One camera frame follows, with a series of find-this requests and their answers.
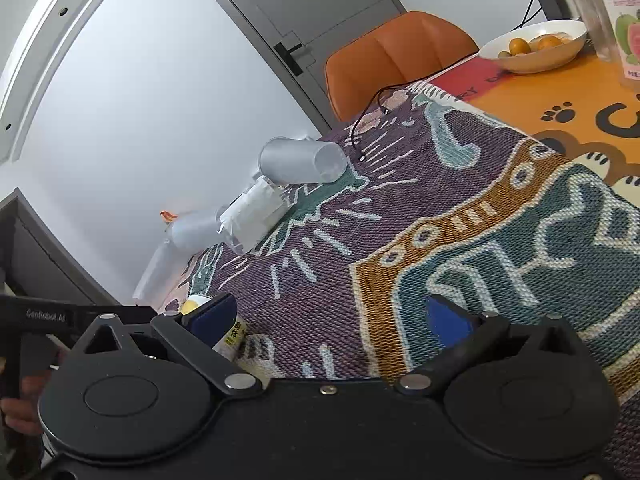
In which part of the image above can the person's left hand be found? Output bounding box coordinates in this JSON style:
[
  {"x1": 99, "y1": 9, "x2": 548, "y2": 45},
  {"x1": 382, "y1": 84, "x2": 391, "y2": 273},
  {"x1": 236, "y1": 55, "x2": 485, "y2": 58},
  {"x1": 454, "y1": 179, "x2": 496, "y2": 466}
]
[{"x1": 0, "y1": 347, "x2": 71, "y2": 438}]

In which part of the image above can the white door frame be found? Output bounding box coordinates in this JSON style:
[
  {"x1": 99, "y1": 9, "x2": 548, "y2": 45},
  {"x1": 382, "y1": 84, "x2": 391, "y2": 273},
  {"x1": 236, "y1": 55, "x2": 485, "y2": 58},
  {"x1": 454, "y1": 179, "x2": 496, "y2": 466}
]
[{"x1": 0, "y1": 0, "x2": 137, "y2": 163}]

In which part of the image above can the yellow label bottle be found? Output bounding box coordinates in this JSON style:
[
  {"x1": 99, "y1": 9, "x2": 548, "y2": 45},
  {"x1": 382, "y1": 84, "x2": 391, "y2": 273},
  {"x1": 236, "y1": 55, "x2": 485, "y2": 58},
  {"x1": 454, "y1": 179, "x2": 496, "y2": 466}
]
[{"x1": 179, "y1": 296, "x2": 249, "y2": 361}]

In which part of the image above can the patterned woven blanket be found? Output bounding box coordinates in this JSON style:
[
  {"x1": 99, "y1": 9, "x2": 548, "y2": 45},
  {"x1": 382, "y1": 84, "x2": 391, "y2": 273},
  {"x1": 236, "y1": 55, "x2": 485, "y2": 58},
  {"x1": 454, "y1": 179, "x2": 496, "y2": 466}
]
[{"x1": 164, "y1": 80, "x2": 640, "y2": 480}]

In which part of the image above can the black cable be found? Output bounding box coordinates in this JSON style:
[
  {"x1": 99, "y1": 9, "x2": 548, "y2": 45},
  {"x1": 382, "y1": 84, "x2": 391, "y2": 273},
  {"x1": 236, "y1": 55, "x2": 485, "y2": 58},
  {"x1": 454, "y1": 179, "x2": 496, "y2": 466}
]
[{"x1": 349, "y1": 79, "x2": 427, "y2": 162}]

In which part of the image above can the orange paw print mat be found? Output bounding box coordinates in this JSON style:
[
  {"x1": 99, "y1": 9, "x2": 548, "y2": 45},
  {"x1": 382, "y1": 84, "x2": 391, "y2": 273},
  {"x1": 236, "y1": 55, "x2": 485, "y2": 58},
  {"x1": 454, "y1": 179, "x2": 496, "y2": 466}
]
[{"x1": 429, "y1": 49, "x2": 640, "y2": 196}]

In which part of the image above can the paper-wrapped cup stack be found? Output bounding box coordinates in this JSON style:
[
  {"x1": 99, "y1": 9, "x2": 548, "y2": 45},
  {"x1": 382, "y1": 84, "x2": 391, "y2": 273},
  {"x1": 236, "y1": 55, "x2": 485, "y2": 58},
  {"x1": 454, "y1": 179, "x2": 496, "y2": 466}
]
[{"x1": 218, "y1": 176, "x2": 290, "y2": 255}]

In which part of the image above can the white bowl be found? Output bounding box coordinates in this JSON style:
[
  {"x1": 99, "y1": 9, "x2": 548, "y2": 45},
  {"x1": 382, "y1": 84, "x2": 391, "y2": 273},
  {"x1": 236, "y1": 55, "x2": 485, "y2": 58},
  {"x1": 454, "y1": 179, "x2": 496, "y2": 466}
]
[{"x1": 478, "y1": 19, "x2": 588, "y2": 74}]

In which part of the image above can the fruit drink carton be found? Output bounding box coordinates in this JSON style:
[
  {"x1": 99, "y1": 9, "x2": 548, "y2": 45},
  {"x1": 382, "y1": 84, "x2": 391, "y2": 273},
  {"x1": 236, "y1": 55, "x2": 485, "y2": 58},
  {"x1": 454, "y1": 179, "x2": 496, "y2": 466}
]
[{"x1": 576, "y1": 0, "x2": 640, "y2": 92}]

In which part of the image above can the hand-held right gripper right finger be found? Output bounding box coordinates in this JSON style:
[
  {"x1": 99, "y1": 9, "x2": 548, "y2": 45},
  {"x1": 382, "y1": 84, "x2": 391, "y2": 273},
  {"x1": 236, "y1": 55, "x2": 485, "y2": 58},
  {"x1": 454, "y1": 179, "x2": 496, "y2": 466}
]
[{"x1": 394, "y1": 294, "x2": 593, "y2": 401}]

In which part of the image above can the translucent plastic cup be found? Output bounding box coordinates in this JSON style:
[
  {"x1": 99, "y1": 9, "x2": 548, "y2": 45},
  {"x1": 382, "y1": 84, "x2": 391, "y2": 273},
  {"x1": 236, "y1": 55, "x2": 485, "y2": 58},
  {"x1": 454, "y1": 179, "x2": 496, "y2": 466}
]
[
  {"x1": 165, "y1": 211, "x2": 226, "y2": 252},
  {"x1": 257, "y1": 135, "x2": 348, "y2": 184}
]

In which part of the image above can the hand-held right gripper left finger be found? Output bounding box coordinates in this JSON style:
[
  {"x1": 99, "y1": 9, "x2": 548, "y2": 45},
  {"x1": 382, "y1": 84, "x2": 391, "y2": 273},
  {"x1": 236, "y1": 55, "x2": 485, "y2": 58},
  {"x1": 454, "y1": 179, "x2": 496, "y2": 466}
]
[{"x1": 67, "y1": 292, "x2": 263, "y2": 401}]

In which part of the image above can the grey door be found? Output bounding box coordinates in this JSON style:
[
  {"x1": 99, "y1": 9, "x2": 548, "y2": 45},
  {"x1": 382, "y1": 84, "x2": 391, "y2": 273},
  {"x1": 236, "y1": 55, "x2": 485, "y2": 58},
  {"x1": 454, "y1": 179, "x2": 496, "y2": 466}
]
[{"x1": 182, "y1": 0, "x2": 407, "y2": 131}]

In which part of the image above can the black door handle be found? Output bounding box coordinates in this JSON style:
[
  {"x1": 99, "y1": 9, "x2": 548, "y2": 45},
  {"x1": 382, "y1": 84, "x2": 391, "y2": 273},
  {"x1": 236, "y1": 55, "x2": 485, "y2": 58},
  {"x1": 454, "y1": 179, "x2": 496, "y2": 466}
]
[{"x1": 273, "y1": 41, "x2": 307, "y2": 77}]

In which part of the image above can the orange leather chair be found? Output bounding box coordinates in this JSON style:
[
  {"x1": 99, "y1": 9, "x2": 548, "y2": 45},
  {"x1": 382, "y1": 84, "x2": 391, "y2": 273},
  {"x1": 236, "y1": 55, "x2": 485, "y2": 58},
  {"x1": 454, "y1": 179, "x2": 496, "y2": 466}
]
[{"x1": 324, "y1": 10, "x2": 480, "y2": 123}]

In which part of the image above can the clear glass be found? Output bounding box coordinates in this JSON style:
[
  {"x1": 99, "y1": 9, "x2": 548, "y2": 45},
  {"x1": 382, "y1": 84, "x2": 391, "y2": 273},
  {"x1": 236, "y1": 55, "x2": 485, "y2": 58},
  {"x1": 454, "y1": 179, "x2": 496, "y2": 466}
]
[{"x1": 569, "y1": 0, "x2": 610, "y2": 57}]

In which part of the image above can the grey cabinet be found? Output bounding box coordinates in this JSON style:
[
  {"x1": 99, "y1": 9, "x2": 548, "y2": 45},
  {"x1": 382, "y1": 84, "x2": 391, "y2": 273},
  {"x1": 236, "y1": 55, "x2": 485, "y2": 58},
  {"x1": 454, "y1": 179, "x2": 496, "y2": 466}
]
[{"x1": 0, "y1": 187, "x2": 126, "y2": 307}]

